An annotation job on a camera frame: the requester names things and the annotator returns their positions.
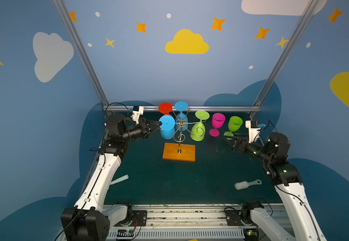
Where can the left aluminium frame post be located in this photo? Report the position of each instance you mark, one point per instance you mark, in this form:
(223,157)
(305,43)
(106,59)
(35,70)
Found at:
(62,9)

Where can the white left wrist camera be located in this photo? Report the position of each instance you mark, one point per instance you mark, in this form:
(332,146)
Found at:
(136,113)

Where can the gold wire wine glass rack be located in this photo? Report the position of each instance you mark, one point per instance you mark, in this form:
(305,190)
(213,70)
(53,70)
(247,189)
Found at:
(181,122)

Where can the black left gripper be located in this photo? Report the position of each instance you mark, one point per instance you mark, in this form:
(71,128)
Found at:
(145,127)

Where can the white scrub brush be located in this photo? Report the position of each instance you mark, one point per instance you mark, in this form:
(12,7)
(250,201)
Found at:
(244,184)

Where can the horizontal aluminium back rail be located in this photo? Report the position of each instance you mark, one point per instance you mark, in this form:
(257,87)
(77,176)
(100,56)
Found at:
(120,107)

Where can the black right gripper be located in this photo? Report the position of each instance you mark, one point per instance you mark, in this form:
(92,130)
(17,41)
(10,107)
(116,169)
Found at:
(240,144)

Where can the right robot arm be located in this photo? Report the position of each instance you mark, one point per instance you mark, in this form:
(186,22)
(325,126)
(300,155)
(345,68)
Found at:
(288,184)

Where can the green wine glass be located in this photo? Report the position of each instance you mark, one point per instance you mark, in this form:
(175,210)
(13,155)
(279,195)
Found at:
(234,124)
(198,130)

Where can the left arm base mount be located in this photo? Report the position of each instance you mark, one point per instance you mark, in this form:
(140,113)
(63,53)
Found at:
(124,214)

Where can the front aluminium rail bed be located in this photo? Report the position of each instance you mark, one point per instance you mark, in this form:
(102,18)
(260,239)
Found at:
(188,215)

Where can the wooden rack base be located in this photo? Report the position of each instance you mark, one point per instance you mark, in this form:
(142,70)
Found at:
(179,152)

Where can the blue wine glass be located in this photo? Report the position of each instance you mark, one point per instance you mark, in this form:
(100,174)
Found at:
(167,129)
(181,106)

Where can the magenta wine glass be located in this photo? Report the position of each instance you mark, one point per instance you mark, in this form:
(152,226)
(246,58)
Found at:
(218,120)

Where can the light blue plastic scoop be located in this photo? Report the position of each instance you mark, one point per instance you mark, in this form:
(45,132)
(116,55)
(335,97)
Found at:
(120,179)

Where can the aluminium frame post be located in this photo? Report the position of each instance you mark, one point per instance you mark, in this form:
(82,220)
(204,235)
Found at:
(62,9)
(302,24)

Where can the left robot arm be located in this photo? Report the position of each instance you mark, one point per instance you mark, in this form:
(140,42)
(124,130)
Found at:
(86,221)

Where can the red wine glass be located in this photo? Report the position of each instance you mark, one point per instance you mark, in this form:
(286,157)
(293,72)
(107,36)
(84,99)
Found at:
(165,108)

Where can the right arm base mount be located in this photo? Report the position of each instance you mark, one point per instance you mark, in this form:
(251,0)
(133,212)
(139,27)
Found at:
(254,214)

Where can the right aluminium frame post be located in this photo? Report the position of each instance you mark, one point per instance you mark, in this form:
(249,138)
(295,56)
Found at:
(302,24)

